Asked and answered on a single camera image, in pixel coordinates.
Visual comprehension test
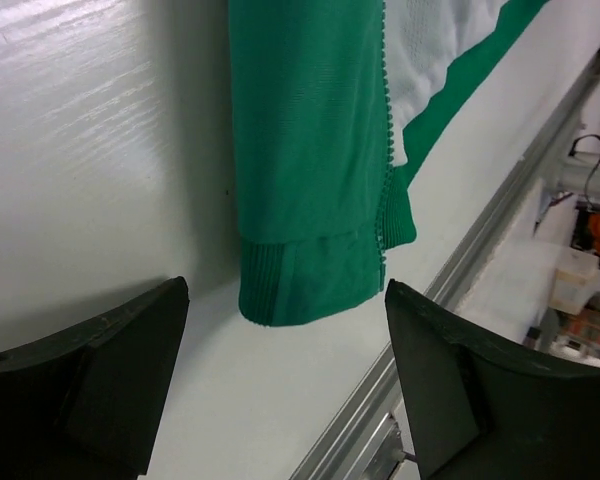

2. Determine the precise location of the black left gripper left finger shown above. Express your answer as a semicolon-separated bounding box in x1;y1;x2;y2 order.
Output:
0;277;189;479

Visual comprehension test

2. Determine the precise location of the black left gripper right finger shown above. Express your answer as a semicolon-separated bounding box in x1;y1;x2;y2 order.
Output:
385;281;600;479

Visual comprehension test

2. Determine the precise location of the green zip-up jacket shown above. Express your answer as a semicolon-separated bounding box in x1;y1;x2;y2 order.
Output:
228;1;542;327

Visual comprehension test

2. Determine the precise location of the aluminium table edge rail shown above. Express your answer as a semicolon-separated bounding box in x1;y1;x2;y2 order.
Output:
292;49;600;479

